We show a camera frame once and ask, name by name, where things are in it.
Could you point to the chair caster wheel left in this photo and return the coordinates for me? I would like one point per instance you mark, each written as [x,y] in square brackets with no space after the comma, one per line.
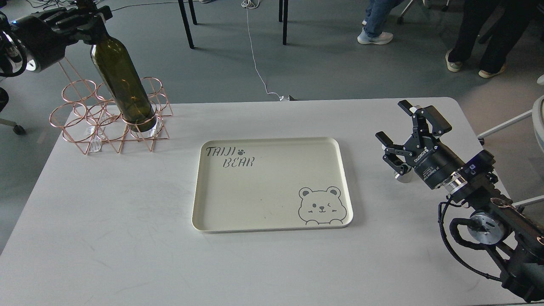
[16,128]

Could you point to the silver steel jigger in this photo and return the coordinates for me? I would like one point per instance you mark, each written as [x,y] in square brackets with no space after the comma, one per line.
[406,177]

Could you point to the rose gold wire wine rack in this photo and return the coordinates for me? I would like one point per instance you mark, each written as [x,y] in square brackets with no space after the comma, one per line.
[90,119]

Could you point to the white chair frame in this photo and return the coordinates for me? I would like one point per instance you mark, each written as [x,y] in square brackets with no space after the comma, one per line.
[536,113]

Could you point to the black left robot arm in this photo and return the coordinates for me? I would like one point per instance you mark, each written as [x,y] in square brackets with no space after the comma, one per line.
[11,63]

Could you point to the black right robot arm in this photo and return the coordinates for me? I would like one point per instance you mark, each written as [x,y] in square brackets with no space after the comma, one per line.
[513,241]

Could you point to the dark green wine bottle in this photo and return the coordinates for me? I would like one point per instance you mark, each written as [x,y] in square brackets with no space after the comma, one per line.
[113,62]

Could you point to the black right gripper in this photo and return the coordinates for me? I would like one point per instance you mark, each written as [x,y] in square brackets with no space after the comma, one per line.
[431,160]

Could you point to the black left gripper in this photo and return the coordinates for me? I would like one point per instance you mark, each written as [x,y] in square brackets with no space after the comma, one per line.
[42,37]

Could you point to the cream tray with bear print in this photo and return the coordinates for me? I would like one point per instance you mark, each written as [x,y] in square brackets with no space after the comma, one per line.
[271,184]

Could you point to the person in blue jeans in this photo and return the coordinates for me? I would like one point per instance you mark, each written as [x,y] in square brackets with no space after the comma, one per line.
[376,15]

